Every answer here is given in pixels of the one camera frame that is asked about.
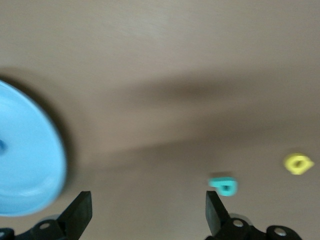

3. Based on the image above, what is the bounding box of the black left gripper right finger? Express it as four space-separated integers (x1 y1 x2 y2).
204 191 302 240

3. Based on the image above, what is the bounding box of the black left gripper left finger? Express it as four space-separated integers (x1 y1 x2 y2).
0 191 93 240

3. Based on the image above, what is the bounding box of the yellow foam letter d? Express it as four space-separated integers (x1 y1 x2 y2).
283 152 315 176

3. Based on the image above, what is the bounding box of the blue round plate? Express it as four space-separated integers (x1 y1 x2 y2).
0 76 68 217

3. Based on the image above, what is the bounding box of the brown table cover mat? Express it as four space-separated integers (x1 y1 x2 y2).
0 0 320 240

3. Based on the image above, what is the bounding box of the teal foam letter p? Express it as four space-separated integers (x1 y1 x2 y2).
208 176 238 198

